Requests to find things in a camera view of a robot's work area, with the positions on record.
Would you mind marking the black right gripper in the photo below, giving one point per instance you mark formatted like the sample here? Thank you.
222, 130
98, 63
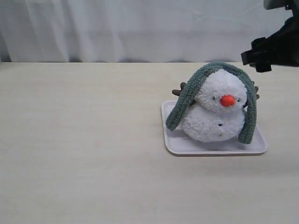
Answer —
283, 46

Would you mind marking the white snowman plush toy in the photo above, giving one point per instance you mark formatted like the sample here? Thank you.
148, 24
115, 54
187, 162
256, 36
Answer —
217, 109

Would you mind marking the teal fleece scarf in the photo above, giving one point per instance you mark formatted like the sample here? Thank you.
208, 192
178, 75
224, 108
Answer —
187, 98

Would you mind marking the white plastic tray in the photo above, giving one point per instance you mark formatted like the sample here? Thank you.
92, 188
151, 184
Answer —
179, 144

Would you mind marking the white backdrop curtain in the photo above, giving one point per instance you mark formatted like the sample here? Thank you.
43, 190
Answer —
115, 31

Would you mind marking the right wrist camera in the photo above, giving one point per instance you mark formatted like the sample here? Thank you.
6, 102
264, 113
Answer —
288, 4

